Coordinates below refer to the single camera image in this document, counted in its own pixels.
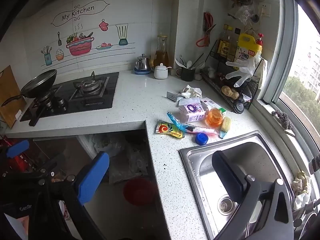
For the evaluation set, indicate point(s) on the crumpled rag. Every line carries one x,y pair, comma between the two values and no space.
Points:
301,182

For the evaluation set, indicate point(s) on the white ceramic spoon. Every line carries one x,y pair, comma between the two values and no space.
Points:
180,63

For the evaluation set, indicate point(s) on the black round disc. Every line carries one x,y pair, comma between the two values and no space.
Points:
240,107

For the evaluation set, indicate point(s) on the glass oil carafe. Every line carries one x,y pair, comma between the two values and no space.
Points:
161,57

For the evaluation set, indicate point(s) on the blue plastic wrapper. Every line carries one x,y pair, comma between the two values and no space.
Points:
176,122

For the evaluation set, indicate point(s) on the yellow seasoning packet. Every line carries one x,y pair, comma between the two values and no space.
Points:
167,129

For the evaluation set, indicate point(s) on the white lidded jar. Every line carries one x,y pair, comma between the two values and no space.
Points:
160,73

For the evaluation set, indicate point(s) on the wooden chopsticks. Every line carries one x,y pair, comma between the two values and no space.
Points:
197,60

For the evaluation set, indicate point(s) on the clear plastic glove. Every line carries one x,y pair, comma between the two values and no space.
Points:
246,67

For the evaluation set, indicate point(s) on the black gas stove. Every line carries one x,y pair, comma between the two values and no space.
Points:
100,97

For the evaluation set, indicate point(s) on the blue saucer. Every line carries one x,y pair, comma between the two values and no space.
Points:
142,72

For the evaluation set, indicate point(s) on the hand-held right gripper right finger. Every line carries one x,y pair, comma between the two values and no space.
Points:
226,172

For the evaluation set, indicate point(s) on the crumpled clear plastic bag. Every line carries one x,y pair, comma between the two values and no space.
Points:
125,160

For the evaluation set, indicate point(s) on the dark sauce bottle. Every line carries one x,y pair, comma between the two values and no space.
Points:
222,45

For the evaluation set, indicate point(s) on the crumpled white glove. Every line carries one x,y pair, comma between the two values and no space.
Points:
191,91

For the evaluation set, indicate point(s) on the sink drain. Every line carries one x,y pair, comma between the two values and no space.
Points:
226,205

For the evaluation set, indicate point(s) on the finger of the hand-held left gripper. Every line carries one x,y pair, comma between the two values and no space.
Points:
17,148
50,163

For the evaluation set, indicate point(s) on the pink plastic wrapper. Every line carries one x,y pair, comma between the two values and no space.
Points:
205,130

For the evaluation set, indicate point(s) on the black frying pan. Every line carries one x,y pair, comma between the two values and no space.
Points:
37,85

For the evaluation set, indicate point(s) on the yellow detergent bottle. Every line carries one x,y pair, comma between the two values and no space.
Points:
246,47

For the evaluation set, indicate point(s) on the small grey packet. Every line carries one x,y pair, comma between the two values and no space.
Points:
172,96

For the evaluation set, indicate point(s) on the pink plastic packaging bag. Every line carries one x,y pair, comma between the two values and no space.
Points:
192,112

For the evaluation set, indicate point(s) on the window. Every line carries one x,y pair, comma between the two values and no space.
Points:
307,80

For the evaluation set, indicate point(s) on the wooden cutting board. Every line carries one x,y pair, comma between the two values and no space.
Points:
8,80

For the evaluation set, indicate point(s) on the kitchen wall sticker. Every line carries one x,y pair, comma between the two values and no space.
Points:
77,46

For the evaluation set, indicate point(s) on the white medicine box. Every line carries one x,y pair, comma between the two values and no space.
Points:
208,102

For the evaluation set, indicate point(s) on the yellow bristled brush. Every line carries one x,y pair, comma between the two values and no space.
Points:
226,125

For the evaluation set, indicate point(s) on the hanging clear plastic bag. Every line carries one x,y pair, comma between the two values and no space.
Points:
243,13

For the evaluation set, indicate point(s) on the white wall socket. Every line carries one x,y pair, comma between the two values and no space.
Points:
265,7

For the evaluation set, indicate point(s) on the red box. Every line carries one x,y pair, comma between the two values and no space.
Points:
20,161

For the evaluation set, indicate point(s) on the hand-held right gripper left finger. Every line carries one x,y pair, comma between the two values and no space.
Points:
92,177

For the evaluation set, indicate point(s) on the white plastic spoon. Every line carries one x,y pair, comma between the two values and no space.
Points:
189,64

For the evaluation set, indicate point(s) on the ginger root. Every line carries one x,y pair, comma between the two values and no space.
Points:
228,91

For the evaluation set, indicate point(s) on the blue bottle cap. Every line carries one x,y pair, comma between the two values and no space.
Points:
201,139

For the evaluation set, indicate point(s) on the dark mug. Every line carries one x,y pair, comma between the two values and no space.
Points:
187,75

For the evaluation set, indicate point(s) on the dark dried plant bunch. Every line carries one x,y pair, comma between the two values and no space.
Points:
283,118

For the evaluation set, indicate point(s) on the brown sauce bottle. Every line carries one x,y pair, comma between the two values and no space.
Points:
232,47

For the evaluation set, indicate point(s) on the steel sink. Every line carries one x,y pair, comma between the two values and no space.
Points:
250,152

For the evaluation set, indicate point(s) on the red plastic bucket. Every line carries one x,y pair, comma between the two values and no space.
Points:
138,192

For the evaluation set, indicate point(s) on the steel teapot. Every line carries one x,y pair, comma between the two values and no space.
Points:
143,63

